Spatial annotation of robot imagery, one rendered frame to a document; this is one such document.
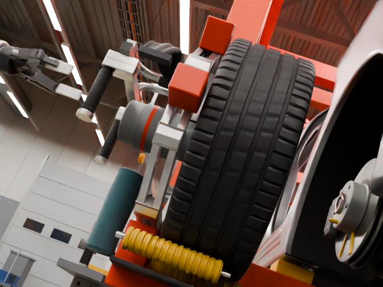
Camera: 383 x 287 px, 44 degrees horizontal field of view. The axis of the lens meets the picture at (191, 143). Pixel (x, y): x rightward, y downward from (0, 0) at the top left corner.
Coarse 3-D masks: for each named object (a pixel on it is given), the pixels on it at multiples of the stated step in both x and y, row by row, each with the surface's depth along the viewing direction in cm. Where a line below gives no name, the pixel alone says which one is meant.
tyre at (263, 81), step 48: (240, 48) 120; (240, 96) 109; (288, 96) 111; (192, 144) 107; (240, 144) 106; (288, 144) 106; (192, 192) 108; (240, 192) 106; (192, 240) 115; (240, 240) 110
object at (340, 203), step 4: (340, 196) 141; (344, 196) 139; (336, 200) 144; (340, 200) 140; (344, 200) 138; (336, 204) 143; (340, 204) 138; (344, 204) 138; (336, 208) 141; (340, 208) 138; (336, 212) 140; (340, 212) 139
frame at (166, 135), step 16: (192, 64) 119; (208, 64) 119; (160, 128) 112; (176, 128) 112; (160, 144) 112; (176, 144) 111; (176, 160) 162; (144, 176) 116; (144, 192) 118; (160, 192) 117; (144, 208) 119; (160, 208) 119; (160, 224) 136
